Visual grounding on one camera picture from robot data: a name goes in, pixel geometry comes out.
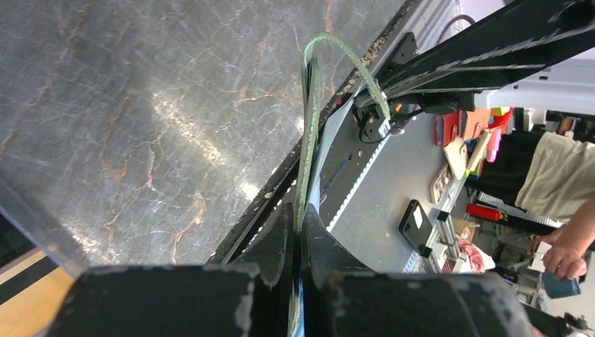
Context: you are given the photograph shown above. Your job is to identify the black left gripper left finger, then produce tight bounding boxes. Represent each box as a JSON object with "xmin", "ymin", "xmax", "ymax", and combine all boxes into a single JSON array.
[{"xmin": 48, "ymin": 204, "xmax": 293, "ymax": 336}]

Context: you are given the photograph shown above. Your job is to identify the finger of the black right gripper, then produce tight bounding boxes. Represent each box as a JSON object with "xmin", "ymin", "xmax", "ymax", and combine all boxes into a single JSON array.
[{"xmin": 355, "ymin": 1, "xmax": 594, "ymax": 107}]

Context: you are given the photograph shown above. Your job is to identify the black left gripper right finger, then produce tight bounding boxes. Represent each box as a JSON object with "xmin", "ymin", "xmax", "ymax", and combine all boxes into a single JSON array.
[{"xmin": 300, "ymin": 205, "xmax": 534, "ymax": 336}]

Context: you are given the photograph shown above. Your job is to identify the green card holder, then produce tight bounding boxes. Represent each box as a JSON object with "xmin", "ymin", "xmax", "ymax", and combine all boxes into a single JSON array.
[{"xmin": 293, "ymin": 32, "xmax": 390, "ymax": 234}]

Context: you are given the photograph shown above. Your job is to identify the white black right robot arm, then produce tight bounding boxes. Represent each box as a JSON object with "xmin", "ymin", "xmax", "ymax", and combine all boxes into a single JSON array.
[{"xmin": 377, "ymin": 1, "xmax": 594, "ymax": 114}]

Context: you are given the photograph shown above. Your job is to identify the red card holder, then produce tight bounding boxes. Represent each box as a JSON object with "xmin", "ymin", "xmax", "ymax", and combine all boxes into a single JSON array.
[{"xmin": 434, "ymin": 110, "xmax": 460, "ymax": 147}]

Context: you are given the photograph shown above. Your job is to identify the clear tray with cards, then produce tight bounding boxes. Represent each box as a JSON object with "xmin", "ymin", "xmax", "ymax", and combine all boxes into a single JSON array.
[{"xmin": 1, "ymin": 181, "xmax": 86, "ymax": 336}]

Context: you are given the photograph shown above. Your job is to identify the bystander hand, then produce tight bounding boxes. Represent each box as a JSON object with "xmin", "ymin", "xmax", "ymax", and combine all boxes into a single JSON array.
[{"xmin": 527, "ymin": 227, "xmax": 587, "ymax": 280}]

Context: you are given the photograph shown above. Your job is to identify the black smartphone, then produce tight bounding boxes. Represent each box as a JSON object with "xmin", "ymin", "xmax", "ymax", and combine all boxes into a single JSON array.
[{"xmin": 398, "ymin": 199, "xmax": 433, "ymax": 258}]

